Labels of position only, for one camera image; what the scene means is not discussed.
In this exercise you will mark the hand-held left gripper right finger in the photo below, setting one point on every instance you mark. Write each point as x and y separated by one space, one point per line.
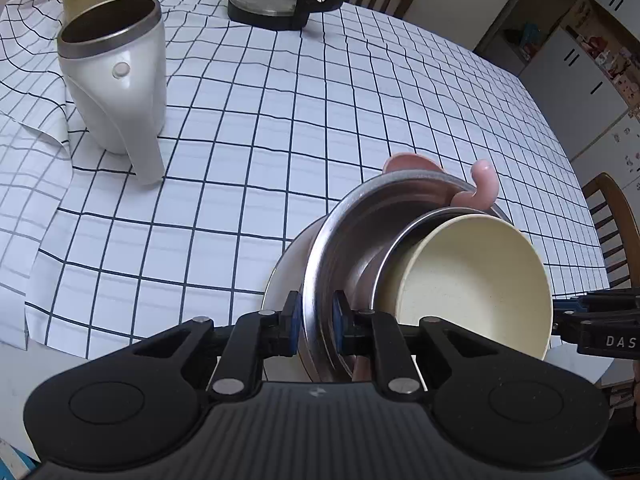
341 322

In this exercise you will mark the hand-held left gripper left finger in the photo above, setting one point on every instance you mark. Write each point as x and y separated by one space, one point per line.
295 322

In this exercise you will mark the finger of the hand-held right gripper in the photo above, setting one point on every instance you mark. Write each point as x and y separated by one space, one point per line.
567 306

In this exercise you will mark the large white plate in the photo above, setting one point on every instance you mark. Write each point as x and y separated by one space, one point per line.
282 280

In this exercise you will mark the large steel bowl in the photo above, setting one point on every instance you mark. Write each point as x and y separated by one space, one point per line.
345 245

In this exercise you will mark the cream bowl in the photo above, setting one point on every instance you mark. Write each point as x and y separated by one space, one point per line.
470 275

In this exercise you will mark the white stickered cabinet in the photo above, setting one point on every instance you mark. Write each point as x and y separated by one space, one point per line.
615 145

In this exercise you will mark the black checked white tablecloth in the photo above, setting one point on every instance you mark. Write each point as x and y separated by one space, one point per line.
280 110

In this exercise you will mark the white lower cabinet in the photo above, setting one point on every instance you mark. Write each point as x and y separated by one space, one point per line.
565 90

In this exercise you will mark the white steel-rimmed mug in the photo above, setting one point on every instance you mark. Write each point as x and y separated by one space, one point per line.
125 105

